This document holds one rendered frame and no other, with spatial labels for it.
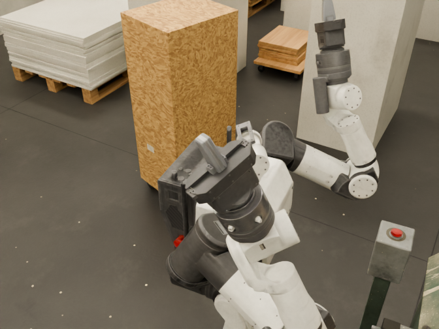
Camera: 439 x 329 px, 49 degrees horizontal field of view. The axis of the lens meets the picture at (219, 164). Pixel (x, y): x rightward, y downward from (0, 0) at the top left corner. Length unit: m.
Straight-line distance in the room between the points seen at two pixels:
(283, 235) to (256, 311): 0.23
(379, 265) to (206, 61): 1.48
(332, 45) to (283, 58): 3.58
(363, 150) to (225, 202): 0.71
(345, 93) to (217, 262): 0.55
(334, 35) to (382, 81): 2.24
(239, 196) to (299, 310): 0.28
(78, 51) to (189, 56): 1.86
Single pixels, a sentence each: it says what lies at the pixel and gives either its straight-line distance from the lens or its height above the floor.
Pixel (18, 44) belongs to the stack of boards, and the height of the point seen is 0.40.
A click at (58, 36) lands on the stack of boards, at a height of 0.60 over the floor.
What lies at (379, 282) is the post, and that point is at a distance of 1.97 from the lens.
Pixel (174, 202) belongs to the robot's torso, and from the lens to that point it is 1.21.
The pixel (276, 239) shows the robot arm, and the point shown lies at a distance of 0.83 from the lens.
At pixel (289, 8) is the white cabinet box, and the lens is 5.47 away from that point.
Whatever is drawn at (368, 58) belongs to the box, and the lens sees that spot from 3.46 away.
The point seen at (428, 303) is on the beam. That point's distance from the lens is 1.78.
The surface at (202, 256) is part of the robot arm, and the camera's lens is 1.03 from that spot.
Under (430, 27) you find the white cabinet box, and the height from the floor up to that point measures 0.15.
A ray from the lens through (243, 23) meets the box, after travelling 4.84.
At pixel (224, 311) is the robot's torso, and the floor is 0.97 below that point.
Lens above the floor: 2.14
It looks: 37 degrees down
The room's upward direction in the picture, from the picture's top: straight up
